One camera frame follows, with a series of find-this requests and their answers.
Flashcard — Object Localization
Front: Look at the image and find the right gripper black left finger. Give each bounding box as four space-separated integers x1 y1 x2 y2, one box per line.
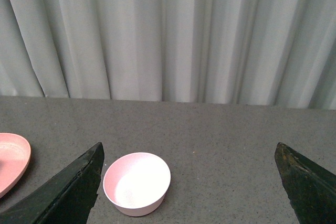
1 142 104 223

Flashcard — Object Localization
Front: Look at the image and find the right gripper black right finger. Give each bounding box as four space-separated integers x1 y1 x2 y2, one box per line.
275 142 335 223

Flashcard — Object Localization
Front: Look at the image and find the light pink bowl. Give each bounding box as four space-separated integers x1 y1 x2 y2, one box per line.
103 152 171 217

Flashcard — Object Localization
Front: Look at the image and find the pink plate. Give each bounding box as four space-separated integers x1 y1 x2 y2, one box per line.
1 133 32 198

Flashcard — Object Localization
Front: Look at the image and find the white pleated curtain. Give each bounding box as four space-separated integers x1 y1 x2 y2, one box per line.
1 0 335 109

